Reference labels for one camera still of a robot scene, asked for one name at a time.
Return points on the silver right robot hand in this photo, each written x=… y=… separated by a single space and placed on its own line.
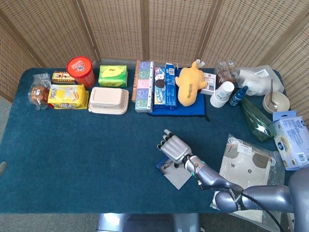
x=175 y=148

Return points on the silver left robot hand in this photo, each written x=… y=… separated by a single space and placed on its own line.
x=2 y=168

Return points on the black eyeglasses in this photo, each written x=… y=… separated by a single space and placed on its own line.
x=167 y=166

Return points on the grey blue pouch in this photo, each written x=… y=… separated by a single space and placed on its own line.
x=177 y=178

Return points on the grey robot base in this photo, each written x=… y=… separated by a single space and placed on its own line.
x=144 y=223

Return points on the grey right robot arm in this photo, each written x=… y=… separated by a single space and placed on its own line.
x=241 y=193

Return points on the blue fabric pouch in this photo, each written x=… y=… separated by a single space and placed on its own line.
x=193 y=110

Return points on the tall blue carton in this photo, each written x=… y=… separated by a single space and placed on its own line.
x=171 y=89

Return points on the blue sandwich cookie box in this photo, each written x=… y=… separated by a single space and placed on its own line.
x=159 y=87

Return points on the yellow plush toy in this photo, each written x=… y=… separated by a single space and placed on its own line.
x=190 y=84

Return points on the pastel tissue multipack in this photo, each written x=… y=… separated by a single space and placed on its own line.
x=144 y=87

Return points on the blue carpet table cover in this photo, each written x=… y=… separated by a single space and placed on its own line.
x=72 y=157

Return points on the white paper cup stack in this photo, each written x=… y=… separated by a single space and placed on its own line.
x=222 y=95

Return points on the small white box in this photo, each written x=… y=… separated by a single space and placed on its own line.
x=209 y=83

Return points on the cream cloth in clear bag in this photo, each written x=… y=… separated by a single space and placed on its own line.
x=248 y=164

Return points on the blue spray bottle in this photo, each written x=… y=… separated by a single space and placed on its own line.
x=237 y=96

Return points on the beige lunch box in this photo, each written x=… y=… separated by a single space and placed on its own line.
x=108 y=100

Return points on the wrapped bread bun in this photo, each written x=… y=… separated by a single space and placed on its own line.
x=38 y=93

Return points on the brown snacks clear package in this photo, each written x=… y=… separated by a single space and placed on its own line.
x=224 y=71

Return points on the green tissue pack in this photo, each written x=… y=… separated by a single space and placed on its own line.
x=113 y=76

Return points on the yellow biscuit package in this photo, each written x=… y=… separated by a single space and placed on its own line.
x=67 y=96

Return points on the white plastic bag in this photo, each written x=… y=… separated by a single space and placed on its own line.
x=258 y=79

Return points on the small brown yellow box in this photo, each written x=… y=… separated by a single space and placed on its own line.
x=62 y=77

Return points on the metal spoon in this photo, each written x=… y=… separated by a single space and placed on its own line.
x=271 y=94

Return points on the beige bowl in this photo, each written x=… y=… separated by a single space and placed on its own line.
x=281 y=104

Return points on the blue white wipes pack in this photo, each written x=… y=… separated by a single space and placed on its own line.
x=294 y=142

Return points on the orange canister red lid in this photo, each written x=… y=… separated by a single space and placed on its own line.
x=80 y=68

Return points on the rattan folding screen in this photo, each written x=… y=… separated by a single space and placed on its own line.
x=116 y=29

